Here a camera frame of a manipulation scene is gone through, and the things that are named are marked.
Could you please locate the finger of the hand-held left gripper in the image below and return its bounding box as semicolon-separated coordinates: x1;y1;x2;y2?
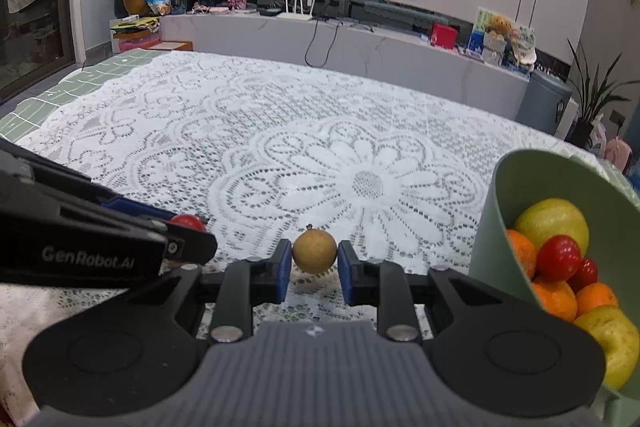
126;216;219;266
0;138;177;224

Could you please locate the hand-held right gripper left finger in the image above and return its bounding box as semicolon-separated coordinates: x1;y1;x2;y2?
65;238;294;344

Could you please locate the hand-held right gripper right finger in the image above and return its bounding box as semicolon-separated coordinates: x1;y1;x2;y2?
336;239;553;344

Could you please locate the red cherry tomato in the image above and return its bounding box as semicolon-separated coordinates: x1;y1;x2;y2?
169;214;209;234
535;234;584;284
567;257;599;294

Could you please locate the brown longan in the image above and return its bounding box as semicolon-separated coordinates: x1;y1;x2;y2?
292;224;338;274

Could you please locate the green colander bowl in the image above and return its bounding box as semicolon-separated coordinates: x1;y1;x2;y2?
469;148;640;427

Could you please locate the orange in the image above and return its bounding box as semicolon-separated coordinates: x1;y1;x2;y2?
505;229;539;281
530;279;579;323
575;282;621;316

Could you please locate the green apple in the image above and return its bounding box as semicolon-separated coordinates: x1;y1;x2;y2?
514;198;591;253

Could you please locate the red yellow mango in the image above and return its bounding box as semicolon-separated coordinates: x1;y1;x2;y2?
574;305;640;392

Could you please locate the green checked tablecloth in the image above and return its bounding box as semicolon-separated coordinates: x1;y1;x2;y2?
0;47;631;188

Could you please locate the white lace tablecloth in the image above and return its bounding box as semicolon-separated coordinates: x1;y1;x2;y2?
0;51;613;343

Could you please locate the pink box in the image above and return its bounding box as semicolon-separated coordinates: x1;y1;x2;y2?
111;26;162;54

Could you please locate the orange cardboard box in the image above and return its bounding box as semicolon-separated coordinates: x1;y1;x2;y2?
149;39;194;54

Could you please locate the white marble television console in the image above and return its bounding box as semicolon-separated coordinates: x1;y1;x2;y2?
159;0;532;118

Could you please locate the white router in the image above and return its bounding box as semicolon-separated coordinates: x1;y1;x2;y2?
276;0;319;22

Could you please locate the red box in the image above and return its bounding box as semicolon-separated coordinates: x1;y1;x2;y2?
430;22;460;51

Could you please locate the grey trash bin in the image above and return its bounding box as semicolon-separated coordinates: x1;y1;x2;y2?
515;69;574;138

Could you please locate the teddy bear in basket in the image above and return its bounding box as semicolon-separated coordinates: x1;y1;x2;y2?
486;15;514;66

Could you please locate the white plastic bag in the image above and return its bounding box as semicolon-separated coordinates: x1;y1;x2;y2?
589;116;609;154

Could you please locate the colourful picture board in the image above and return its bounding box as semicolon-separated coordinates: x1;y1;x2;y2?
471;6;538;68

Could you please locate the long-leaf potted plant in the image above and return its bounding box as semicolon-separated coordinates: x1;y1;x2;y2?
566;36;640;148

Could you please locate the black hanging cable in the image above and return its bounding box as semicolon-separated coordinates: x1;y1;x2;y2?
304;18;342;68

